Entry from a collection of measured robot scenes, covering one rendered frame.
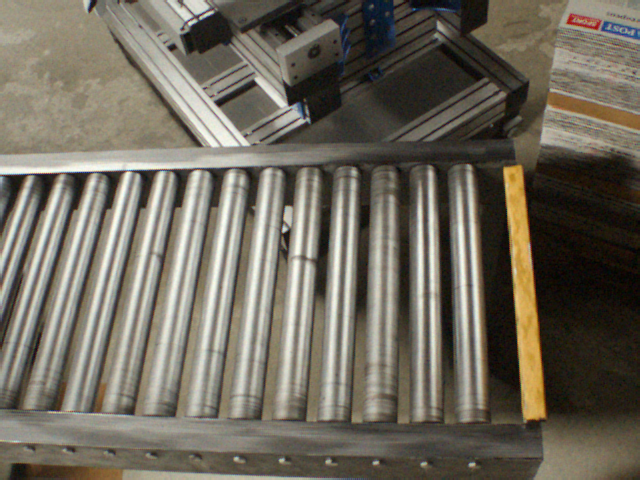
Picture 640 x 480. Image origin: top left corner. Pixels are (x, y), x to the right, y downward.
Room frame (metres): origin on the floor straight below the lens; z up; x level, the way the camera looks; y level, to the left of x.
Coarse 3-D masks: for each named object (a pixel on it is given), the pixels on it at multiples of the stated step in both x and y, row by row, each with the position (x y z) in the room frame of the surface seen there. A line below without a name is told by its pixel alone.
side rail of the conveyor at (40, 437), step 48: (0, 432) 0.44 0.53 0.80; (48, 432) 0.42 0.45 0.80; (96, 432) 0.41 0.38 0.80; (144, 432) 0.39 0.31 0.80; (192, 432) 0.38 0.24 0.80; (240, 432) 0.37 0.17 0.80; (288, 432) 0.35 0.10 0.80; (336, 432) 0.34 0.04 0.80; (384, 432) 0.32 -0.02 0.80; (432, 432) 0.31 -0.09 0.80; (480, 432) 0.30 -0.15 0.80; (528, 432) 0.28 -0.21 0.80
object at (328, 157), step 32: (0, 160) 0.98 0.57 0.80; (32, 160) 0.96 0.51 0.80; (64, 160) 0.94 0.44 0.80; (96, 160) 0.93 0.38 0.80; (128, 160) 0.91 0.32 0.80; (160, 160) 0.89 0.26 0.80; (192, 160) 0.88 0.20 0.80; (224, 160) 0.86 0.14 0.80; (256, 160) 0.84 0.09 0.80; (288, 160) 0.83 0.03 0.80; (320, 160) 0.81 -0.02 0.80; (352, 160) 0.80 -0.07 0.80; (384, 160) 0.79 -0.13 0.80; (416, 160) 0.77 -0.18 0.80; (448, 160) 0.76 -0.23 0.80; (480, 160) 0.74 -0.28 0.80; (512, 160) 0.73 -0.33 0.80; (256, 192) 0.83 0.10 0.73; (288, 192) 0.82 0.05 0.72; (448, 192) 0.75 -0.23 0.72; (480, 192) 0.74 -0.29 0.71
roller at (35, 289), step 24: (72, 192) 0.88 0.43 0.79; (48, 216) 0.82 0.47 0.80; (72, 216) 0.84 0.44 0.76; (48, 240) 0.77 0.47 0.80; (48, 264) 0.73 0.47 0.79; (24, 288) 0.68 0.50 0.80; (48, 288) 0.69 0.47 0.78; (24, 312) 0.64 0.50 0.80; (24, 336) 0.59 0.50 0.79; (0, 360) 0.56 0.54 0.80; (24, 360) 0.56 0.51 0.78; (0, 384) 0.51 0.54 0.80; (0, 408) 0.48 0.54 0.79
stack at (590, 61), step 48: (576, 0) 1.06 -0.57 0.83; (624, 0) 1.03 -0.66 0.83; (576, 48) 0.98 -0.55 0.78; (624, 48) 0.93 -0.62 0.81; (576, 96) 0.97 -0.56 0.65; (624, 96) 0.91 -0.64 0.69; (576, 144) 0.95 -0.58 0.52; (624, 144) 0.90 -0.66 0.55; (576, 192) 0.94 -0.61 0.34; (624, 240) 0.85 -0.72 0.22; (624, 288) 0.82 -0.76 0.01
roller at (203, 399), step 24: (240, 192) 0.79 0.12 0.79; (216, 216) 0.75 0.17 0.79; (240, 216) 0.74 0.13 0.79; (216, 240) 0.70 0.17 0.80; (240, 240) 0.70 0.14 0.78; (216, 264) 0.65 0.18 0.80; (216, 288) 0.61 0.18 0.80; (216, 312) 0.56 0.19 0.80; (216, 336) 0.52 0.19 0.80; (216, 360) 0.49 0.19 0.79; (192, 384) 0.45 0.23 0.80; (216, 384) 0.45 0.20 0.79; (192, 408) 0.42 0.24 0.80; (216, 408) 0.42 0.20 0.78
